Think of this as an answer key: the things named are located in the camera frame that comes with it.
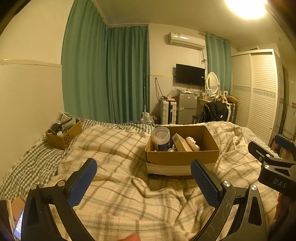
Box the clear water jug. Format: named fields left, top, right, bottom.
left=141, top=112, right=155, bottom=124

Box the large cardboard box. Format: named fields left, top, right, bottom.
left=145, top=125, right=220, bottom=179

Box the ceiling light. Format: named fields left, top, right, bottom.
left=225, top=0, right=271, bottom=19

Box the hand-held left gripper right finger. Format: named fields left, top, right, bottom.
left=191, top=159, right=269, bottom=241

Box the dark suitcase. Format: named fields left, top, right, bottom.
left=228, top=103, right=238, bottom=124

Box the green curtain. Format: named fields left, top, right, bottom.
left=61, top=0, right=109, bottom=124
left=106, top=25, right=150, bottom=124
left=205, top=32, right=232, bottom=93

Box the white and green carton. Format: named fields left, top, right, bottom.
left=57, top=112, right=72, bottom=123

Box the black jacket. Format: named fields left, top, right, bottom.
left=199, top=102, right=229, bottom=123

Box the silver small fridge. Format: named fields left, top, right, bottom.
left=176, top=92, right=199, bottom=125

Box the white oval vanity mirror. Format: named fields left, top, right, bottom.
left=206, top=72, right=220, bottom=95

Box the small cardboard box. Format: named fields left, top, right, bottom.
left=46, top=118, right=82, bottom=150

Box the smartphone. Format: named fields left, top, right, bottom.
left=13, top=207, right=25, bottom=241

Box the black wall television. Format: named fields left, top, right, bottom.
left=175, top=64, right=206, bottom=87

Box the orange cardboard packet box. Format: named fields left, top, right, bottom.
left=172, top=133, right=194, bottom=151

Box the person's right hand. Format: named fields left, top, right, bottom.
left=274, top=192, right=291, bottom=220

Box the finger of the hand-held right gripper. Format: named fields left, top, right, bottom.
left=274, top=134, right=296, bottom=160
left=248, top=141, right=296, bottom=166

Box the clear plastic swab jar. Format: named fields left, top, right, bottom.
left=151, top=126, right=171, bottom=152

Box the white air conditioner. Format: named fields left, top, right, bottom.
left=168, top=32, right=206, bottom=50

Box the beige plaid blanket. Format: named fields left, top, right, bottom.
left=50, top=122, right=280, bottom=241

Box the white ribbed suitcase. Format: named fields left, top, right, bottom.
left=159, top=100, right=177, bottom=126

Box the white pole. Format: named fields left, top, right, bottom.
left=142, top=74, right=147, bottom=114

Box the white louvred wardrobe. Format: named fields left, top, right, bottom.
left=231, top=49, right=281, bottom=146

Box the white cloth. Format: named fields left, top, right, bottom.
left=186, top=137, right=200, bottom=151

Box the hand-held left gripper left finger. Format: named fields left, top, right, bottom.
left=22, top=158, right=98, bottom=241

